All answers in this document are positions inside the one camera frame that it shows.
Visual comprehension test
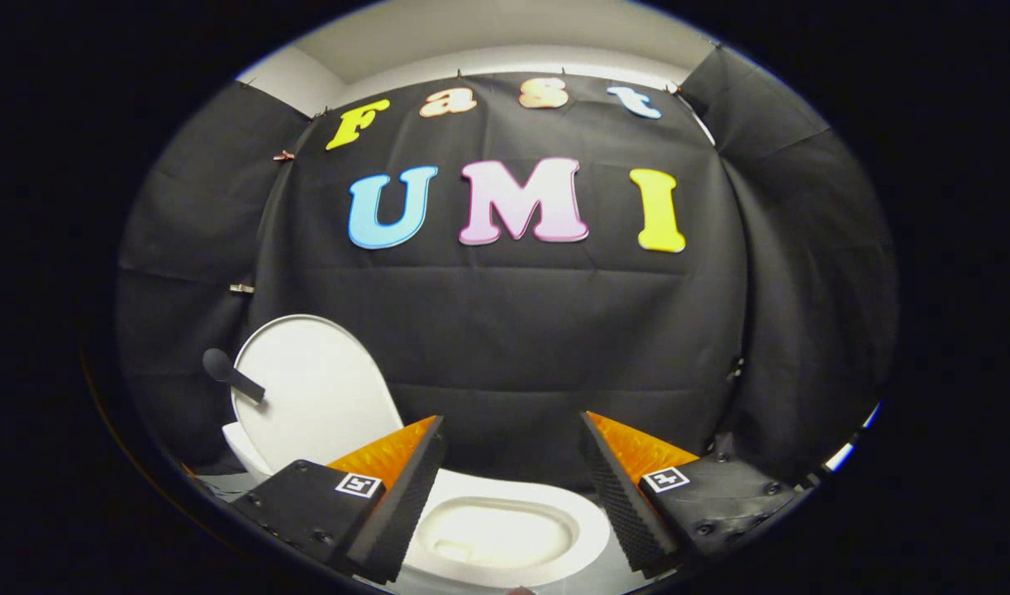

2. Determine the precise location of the white toilet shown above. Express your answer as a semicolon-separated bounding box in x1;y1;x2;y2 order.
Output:
222;421;612;592

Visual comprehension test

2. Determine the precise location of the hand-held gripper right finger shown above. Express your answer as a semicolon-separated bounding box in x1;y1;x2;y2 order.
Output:
580;411;799;579

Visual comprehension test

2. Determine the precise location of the black backdrop cloth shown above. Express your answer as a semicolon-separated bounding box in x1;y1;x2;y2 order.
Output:
115;45;898;488

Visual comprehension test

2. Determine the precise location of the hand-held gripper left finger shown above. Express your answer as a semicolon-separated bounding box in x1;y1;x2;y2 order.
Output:
228;415;448;586

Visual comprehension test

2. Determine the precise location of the white toilet lid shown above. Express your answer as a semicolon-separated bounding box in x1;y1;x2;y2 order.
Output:
202;314;404;476

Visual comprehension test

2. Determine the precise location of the white black striped panel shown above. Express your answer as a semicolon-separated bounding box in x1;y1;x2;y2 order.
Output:
823;402;883;474

